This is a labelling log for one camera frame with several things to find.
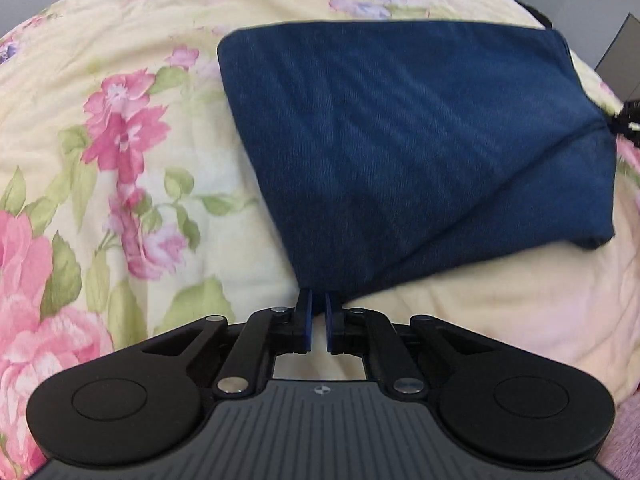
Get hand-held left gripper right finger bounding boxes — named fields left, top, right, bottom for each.
left=325, top=292, right=500, bottom=397

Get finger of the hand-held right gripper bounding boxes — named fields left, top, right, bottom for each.
left=606, top=102, right=640, bottom=137

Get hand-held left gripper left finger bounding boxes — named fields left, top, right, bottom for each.
left=144, top=287, right=315, bottom=400

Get blue denim pants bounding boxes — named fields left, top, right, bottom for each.
left=216, top=19, right=618, bottom=311

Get floral yellow bed quilt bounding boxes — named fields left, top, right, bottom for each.
left=0, top=0, right=640, bottom=480

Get purple fluffy blanket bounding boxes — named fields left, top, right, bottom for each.
left=596, top=399, right=640, bottom=480

